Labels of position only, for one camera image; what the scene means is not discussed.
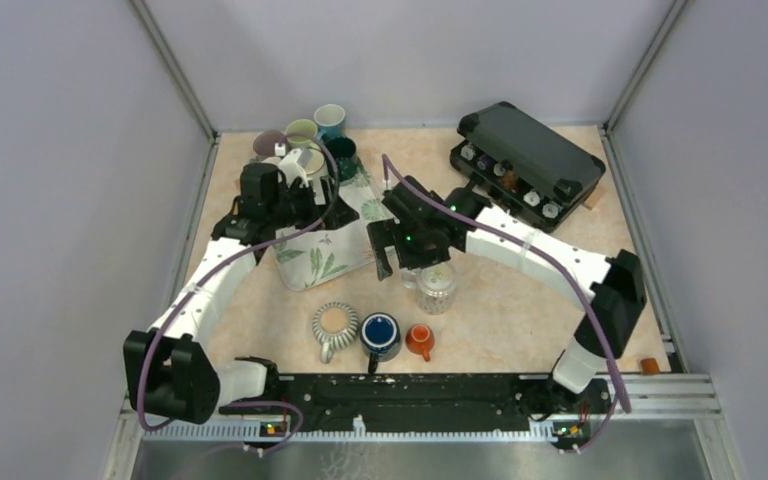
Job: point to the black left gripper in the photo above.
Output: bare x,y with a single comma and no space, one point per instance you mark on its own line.
334,214

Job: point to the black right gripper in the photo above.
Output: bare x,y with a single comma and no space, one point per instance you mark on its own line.
387,235

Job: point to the dark green mug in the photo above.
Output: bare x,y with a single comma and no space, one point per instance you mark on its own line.
344,151

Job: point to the clear floral glass jar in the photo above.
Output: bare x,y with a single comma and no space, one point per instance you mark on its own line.
435,287

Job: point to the light blue mug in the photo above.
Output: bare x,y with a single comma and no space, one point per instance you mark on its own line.
330,120

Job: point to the light green mug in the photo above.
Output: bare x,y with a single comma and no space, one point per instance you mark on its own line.
301,134

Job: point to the lilac purple mug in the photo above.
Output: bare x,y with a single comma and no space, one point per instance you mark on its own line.
270,143

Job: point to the small orange mug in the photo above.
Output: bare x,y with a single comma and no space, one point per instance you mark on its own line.
420,340

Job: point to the white ribbed mug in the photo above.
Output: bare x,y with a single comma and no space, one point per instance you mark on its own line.
312,161

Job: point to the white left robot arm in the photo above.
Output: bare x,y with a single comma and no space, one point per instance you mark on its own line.
168,371

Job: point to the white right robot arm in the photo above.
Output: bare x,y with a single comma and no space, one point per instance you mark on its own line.
609,289

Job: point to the navy blue mug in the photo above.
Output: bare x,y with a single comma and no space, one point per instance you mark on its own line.
380,338

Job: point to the striped grey white mug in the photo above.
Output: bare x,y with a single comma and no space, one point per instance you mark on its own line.
335,326

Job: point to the white floral tray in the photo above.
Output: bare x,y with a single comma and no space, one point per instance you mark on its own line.
322,255

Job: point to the black poker chip case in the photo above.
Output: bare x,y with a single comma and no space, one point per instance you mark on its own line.
526,167

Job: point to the wooden block behind case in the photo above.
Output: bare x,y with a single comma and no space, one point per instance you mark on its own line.
594,198

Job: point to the small brown cylinder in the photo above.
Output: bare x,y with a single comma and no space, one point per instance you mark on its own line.
649,366

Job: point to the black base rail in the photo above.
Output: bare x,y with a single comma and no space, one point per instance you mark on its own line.
422,402

